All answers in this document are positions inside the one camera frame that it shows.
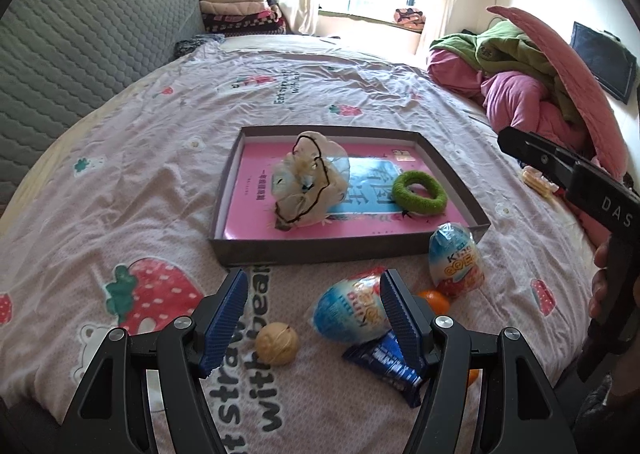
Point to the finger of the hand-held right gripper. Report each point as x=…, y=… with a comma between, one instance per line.
x=547, y=176
x=525, y=146

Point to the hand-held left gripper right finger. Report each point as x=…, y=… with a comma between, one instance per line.
x=400, y=319

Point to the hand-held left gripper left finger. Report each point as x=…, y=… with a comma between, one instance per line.
x=227, y=319

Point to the blue snack packet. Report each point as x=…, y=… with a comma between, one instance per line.
x=382, y=364

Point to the blue egg-shaped toy packet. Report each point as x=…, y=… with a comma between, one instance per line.
x=345, y=309
x=455, y=259

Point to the shallow brown cardboard box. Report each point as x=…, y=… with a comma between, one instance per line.
x=300, y=254

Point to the person's right hand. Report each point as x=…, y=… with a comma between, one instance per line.
x=599, y=279

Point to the yellow wrapped candy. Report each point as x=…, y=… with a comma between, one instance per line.
x=537, y=181

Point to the orange tangerine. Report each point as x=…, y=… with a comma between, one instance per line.
x=432, y=301

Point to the walnut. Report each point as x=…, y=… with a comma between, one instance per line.
x=276, y=344

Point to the pink and green bedding pile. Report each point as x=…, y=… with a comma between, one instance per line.
x=575, y=69

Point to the green blanket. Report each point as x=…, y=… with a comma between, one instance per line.
x=505, y=46

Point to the pink patterned bag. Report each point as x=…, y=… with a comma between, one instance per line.
x=410, y=18

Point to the grey patterned cloth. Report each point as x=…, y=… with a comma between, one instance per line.
x=197, y=45

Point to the dark patterned folded blanket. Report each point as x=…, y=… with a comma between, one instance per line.
x=245, y=25

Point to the grey quilted headboard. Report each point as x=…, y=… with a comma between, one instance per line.
x=75, y=59

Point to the pink folded blanket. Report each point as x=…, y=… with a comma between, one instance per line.
x=235, y=9

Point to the black wall television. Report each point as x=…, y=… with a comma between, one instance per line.
x=602, y=59

